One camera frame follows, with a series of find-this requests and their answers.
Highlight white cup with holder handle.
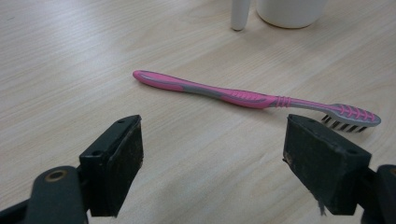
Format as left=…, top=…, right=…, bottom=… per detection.
left=230, top=0, right=329, bottom=32

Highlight pink and grey toothbrush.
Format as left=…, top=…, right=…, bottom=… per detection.
left=132, top=69, right=382, bottom=133

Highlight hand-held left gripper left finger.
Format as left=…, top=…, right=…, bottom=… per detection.
left=78, top=114, right=145, bottom=218

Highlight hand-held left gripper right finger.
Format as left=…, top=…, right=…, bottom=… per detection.
left=282, top=113, right=373, bottom=217

